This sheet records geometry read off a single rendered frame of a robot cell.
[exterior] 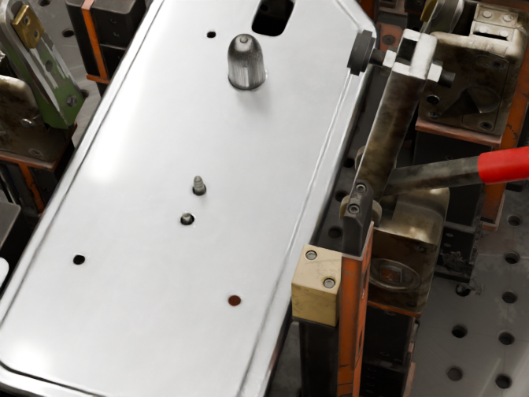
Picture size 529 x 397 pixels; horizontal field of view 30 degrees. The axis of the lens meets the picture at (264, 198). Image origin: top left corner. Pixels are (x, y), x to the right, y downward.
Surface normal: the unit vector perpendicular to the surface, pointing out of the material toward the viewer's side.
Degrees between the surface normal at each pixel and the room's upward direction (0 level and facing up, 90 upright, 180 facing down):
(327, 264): 0
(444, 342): 0
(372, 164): 90
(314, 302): 90
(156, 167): 0
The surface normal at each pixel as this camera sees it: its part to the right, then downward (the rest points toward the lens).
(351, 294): -0.30, 0.80
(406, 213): -0.05, -0.55
